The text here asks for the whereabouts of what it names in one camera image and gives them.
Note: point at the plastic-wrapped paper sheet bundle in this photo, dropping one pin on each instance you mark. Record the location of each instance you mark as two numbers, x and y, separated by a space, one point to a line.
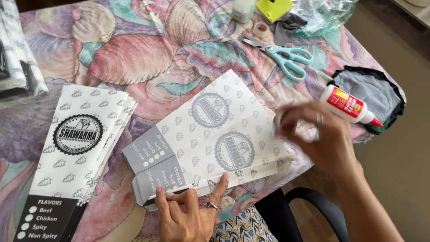
16 57

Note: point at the person's left hand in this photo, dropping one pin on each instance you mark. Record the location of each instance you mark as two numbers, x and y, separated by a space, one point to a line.
188 221

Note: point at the grey and black cloth pile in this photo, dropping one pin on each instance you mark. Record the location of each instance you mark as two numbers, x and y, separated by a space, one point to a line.
369 90

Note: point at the floral shell print tablecloth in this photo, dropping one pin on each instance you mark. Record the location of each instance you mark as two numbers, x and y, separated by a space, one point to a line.
151 60

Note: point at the clear plastic bag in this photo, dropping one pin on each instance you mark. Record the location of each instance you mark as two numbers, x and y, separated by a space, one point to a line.
322 16

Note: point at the white furniture edge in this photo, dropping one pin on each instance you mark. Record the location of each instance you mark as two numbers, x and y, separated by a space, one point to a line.
415 5

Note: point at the stack of printed paper bags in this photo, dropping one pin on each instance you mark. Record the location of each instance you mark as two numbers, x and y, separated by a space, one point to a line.
74 151

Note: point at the white glue bottle red label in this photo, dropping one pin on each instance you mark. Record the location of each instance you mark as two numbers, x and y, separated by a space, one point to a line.
346 104

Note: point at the yellow-green sticky note block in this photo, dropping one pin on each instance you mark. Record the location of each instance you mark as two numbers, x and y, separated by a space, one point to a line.
274 8

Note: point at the person's right hand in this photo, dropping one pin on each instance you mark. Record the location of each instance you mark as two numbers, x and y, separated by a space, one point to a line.
326 144

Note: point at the person's floral patterned clothing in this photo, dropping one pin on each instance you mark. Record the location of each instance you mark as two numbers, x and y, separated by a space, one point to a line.
245 228

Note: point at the person's right fingers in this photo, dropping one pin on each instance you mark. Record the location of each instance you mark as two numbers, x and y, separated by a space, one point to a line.
295 122

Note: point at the white plastic bottle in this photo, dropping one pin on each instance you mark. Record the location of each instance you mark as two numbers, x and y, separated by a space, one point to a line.
242 10

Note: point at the small grey cloth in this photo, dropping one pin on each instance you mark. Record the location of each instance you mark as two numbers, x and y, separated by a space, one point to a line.
287 28

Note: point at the white printed paper bag sheet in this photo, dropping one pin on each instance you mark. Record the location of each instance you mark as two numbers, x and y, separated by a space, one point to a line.
208 134

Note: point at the clear tape roll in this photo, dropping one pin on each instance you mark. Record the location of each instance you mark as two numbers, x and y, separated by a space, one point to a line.
261 29

